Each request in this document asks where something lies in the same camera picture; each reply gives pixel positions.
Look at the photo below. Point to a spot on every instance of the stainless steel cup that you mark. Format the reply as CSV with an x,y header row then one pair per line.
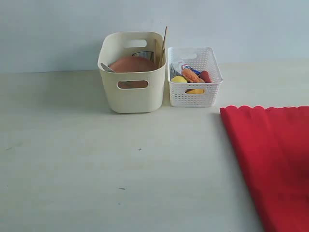
x,y
145,54

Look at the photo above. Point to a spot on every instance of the cream plastic bin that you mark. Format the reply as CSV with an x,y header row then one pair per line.
x,y
136,100

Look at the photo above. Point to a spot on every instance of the red sausage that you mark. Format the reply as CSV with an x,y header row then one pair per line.
x,y
204,75

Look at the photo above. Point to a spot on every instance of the red scalloped table cloth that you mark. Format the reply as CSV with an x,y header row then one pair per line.
x,y
272,149

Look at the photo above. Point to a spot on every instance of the wooden chopstick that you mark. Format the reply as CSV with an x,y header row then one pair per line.
x,y
163,48
155,51

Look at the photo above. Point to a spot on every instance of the yellow cheese wedge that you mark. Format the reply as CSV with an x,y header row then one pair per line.
x,y
195,91

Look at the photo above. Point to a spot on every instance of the white perforated plastic basket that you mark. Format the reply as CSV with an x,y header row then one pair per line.
x,y
201,59

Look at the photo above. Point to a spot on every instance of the yellow lemon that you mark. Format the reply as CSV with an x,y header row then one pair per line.
x,y
178,79

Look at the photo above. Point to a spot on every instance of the brown round plate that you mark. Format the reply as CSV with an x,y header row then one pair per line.
x,y
132,64

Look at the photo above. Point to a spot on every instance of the steel table knife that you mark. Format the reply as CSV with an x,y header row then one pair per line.
x,y
106,68

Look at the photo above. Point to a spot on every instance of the blue white milk carton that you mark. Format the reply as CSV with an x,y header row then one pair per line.
x,y
177,67

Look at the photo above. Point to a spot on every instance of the fried chicken nugget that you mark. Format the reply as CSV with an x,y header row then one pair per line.
x,y
191,77

